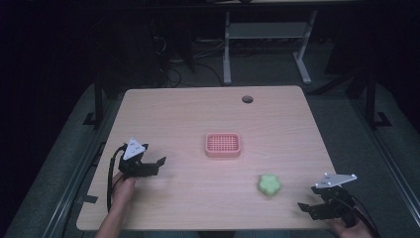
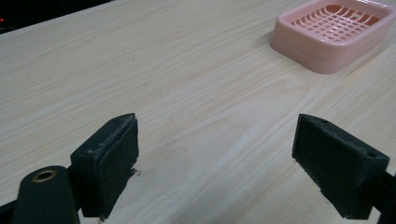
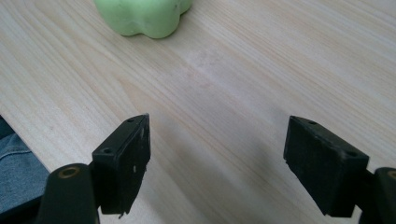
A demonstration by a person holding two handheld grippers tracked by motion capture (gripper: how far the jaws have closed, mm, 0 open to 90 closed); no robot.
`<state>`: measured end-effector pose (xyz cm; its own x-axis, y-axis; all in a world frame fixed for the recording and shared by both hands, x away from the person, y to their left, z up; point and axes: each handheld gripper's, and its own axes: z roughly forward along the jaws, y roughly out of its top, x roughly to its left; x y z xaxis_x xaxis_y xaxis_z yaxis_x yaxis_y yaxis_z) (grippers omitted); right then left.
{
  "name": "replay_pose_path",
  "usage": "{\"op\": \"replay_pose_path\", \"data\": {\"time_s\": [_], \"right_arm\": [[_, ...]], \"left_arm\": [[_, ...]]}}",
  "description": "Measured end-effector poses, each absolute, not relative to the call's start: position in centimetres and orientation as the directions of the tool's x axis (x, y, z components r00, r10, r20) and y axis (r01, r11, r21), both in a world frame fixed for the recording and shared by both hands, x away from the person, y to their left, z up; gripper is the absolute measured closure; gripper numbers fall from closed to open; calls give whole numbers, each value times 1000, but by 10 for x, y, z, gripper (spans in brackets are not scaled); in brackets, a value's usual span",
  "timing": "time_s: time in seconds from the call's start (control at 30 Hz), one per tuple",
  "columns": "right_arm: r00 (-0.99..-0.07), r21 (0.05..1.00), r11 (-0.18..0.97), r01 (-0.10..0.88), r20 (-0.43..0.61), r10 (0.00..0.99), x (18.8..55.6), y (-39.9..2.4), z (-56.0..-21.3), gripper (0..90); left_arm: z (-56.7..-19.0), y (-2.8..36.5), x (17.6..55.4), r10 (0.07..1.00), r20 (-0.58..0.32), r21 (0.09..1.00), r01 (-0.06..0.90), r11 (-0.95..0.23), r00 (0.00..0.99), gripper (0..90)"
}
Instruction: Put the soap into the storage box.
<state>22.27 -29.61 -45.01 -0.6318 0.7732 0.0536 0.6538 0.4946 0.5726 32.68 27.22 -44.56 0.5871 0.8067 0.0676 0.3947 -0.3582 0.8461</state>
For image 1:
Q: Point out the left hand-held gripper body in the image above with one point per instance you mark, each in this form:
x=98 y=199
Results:
x=133 y=150

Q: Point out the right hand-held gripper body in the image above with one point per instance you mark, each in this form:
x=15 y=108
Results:
x=335 y=198

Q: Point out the green flower-shaped soap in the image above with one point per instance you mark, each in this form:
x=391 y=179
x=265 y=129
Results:
x=269 y=185

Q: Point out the pink soap dish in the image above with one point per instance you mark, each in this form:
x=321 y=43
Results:
x=223 y=144

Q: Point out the person's right hand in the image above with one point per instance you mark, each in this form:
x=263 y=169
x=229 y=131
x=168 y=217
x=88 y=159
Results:
x=353 y=231

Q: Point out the person's left hand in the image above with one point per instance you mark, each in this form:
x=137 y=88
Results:
x=123 y=187

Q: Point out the black metal stand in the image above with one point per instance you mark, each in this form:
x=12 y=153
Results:
x=97 y=99
x=372 y=99

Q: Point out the white metal desk frame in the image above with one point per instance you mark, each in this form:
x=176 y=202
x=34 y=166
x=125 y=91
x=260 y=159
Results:
x=264 y=31

